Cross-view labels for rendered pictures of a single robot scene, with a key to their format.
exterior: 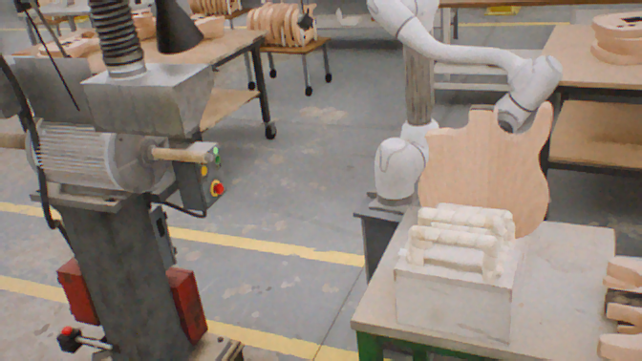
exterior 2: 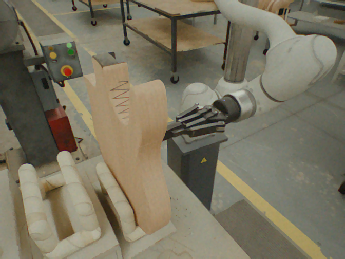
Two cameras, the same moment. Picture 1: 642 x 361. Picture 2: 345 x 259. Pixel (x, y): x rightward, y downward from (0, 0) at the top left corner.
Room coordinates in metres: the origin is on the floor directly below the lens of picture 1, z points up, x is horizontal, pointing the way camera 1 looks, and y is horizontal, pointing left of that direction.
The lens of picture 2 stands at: (1.08, -0.76, 1.53)
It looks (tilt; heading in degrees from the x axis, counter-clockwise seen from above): 37 degrees down; 30
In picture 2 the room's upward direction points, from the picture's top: straight up
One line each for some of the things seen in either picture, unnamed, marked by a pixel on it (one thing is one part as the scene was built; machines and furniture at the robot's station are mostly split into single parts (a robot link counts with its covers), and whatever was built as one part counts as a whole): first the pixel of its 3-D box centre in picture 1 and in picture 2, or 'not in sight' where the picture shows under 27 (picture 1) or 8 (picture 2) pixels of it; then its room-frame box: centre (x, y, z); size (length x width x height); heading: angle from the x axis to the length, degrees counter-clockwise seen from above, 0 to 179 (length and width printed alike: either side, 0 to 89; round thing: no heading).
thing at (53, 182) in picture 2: not in sight; (54, 182); (1.29, -0.29, 1.04); 0.11 x 0.03 x 0.03; 154
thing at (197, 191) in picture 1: (182, 184); (55, 61); (1.91, 0.50, 0.99); 0.24 x 0.21 x 0.26; 64
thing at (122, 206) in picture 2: not in sight; (113, 188); (1.35, -0.43, 1.04); 0.20 x 0.03 x 0.03; 63
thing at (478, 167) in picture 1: (481, 174); (122, 143); (1.39, -0.45, 1.17); 0.35 x 0.04 x 0.40; 63
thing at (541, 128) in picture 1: (536, 122); (143, 109); (1.33, -0.56, 1.33); 0.07 x 0.04 x 0.10; 63
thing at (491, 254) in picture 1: (490, 261); not in sight; (1.03, -0.35, 1.15); 0.03 x 0.03 x 0.09
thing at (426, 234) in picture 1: (452, 237); not in sight; (1.07, -0.28, 1.20); 0.20 x 0.03 x 0.03; 63
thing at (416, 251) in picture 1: (416, 249); not in sight; (1.11, -0.20, 1.15); 0.03 x 0.03 x 0.09
